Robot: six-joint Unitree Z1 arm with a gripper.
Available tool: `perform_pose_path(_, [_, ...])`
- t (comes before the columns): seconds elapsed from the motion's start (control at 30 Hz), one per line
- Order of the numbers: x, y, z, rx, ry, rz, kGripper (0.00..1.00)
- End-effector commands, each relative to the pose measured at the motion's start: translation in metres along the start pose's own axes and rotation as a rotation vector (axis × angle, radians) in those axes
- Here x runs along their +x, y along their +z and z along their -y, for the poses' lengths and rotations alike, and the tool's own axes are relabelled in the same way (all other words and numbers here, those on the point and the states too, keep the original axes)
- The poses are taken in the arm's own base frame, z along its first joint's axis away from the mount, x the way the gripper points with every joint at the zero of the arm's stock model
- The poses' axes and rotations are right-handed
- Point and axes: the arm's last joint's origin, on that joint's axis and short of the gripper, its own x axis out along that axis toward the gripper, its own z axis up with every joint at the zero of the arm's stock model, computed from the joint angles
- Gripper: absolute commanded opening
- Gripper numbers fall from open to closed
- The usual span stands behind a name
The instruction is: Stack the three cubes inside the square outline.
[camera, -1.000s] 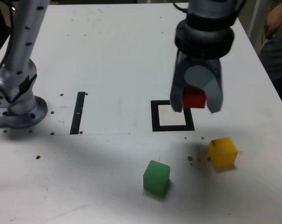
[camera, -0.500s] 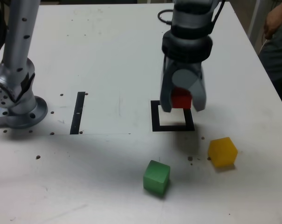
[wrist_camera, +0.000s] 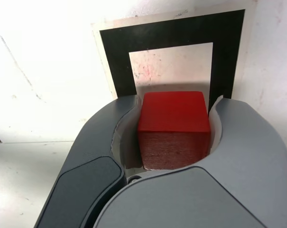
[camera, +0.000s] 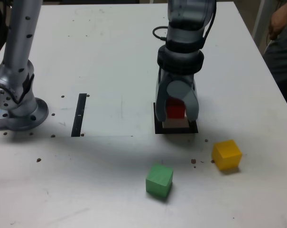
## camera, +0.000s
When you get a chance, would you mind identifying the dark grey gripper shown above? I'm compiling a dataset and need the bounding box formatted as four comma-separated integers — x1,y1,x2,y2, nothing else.
155,68,200,123

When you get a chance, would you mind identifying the black tape strip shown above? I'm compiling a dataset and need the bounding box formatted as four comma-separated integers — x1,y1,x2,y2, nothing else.
71,93,87,138

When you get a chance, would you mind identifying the person's hand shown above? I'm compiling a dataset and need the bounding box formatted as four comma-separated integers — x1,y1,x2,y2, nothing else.
268,6,287,40

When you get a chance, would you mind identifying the green cube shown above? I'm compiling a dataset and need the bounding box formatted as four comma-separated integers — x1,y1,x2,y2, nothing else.
145,162,174,199

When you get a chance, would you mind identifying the yellow cube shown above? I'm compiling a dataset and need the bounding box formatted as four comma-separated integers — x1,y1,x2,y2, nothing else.
211,139,243,171

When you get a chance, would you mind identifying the red cube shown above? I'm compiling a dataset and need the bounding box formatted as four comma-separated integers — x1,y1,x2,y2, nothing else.
166,96,187,119

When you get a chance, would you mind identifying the black tape square outline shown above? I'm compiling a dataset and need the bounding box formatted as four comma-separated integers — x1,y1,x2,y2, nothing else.
153,102,199,135

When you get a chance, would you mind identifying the person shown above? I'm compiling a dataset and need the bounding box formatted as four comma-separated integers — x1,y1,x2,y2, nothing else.
263,14,287,119

